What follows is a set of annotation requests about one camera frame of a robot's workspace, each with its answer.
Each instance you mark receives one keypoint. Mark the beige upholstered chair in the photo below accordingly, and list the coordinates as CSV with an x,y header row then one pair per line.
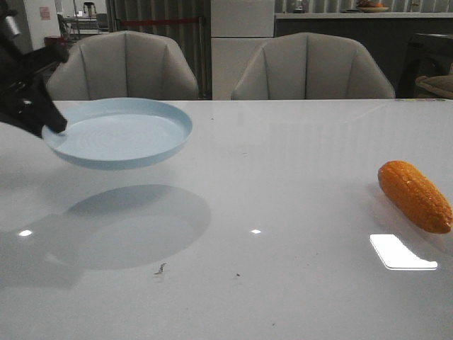
x,y
124,64
312,66

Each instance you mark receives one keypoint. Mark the orange toy corn cob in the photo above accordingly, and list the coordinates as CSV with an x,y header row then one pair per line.
x,y
415,196

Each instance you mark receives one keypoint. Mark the fruit bowl on counter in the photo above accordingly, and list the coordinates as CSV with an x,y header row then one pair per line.
x,y
367,6

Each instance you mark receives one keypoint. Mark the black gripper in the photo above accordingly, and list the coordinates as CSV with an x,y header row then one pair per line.
x,y
34,109

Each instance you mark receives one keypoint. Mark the dark armchair with cushion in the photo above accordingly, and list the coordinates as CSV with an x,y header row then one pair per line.
x,y
426,55

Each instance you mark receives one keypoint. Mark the dark grey counter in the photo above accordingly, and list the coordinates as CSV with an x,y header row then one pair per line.
x,y
385,35

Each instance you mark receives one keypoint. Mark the right beige upholstered chair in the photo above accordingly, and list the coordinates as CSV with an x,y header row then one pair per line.
x,y
312,66

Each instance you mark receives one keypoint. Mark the red barrier belt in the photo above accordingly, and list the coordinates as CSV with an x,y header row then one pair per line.
x,y
165,22

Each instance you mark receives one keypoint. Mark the white cabinet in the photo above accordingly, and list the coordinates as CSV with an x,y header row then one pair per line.
x,y
237,28

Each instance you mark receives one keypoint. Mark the left beige upholstered chair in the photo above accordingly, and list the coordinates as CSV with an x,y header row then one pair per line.
x,y
124,64

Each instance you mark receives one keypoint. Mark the light blue round plate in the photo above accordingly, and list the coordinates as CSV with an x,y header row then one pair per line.
x,y
119,133

